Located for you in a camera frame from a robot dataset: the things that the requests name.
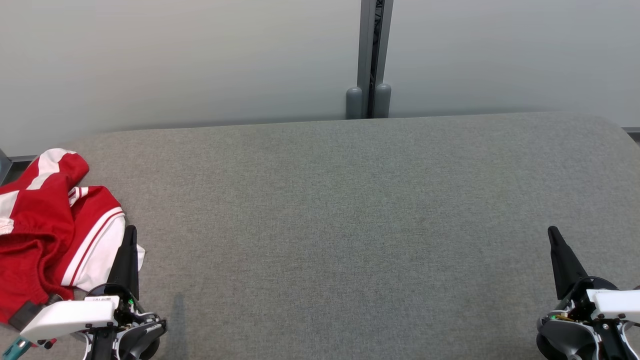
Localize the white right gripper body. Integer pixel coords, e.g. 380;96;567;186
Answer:
555;276;640;323

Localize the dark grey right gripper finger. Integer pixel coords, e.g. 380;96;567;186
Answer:
547;226;591;301

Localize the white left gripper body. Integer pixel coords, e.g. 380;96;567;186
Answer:
20;283;143;344

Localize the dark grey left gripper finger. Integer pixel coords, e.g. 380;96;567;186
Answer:
106;225;140;301

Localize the red and white basketball jersey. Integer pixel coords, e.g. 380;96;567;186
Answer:
0;186;146;331

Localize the teal left camera connector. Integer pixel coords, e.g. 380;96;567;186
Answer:
0;336;32;360

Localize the grey rounded post foot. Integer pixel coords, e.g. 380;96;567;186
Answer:
346;86;363;120
374;83;392;119

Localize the grey partition post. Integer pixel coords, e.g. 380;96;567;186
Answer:
357;0;394;119

